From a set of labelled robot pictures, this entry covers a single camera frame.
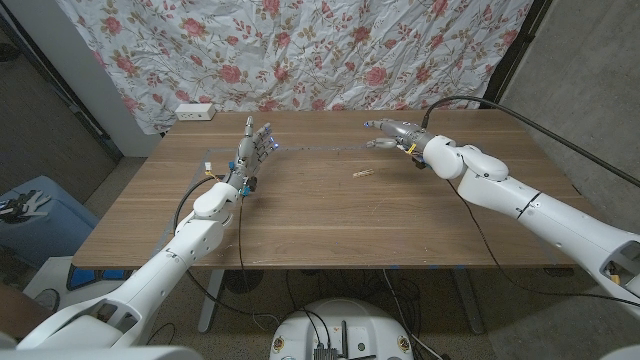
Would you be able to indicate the white power strip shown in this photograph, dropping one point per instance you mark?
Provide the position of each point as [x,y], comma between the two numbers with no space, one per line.
[195,112]

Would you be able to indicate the black stand pole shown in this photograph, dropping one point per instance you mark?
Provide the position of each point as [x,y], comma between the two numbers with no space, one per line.
[510,60]

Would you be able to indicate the black round fan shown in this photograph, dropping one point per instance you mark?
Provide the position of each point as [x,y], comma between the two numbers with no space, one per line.
[243,281]

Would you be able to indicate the black metal frame bar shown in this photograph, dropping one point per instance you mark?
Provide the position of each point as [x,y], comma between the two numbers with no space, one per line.
[60,90]

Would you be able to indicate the white and blue box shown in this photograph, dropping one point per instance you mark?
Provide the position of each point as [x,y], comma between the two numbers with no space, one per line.
[55,275]

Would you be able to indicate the floral backdrop cloth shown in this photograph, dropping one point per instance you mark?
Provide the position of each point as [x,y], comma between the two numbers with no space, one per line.
[300,50]

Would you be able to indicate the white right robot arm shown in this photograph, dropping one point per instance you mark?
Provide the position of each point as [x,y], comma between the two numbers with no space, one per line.
[550,215]

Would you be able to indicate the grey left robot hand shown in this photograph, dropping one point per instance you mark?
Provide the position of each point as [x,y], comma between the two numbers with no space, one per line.
[247,155]

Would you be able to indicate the blue storage bin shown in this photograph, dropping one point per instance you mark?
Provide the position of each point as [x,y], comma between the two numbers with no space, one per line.
[45,235]

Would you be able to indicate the white robot torso base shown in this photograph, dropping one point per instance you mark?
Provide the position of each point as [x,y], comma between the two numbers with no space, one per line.
[345,315]

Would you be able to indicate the white table leg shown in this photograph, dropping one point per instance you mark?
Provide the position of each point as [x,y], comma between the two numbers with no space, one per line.
[210,305]

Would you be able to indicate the grey table leg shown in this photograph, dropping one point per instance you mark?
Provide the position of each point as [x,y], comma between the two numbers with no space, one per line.
[470,305]

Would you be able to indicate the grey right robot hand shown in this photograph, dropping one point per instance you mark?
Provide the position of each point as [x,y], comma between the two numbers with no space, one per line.
[407,134]

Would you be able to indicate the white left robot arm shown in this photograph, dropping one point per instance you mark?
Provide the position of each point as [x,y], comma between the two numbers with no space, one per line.
[190,245]

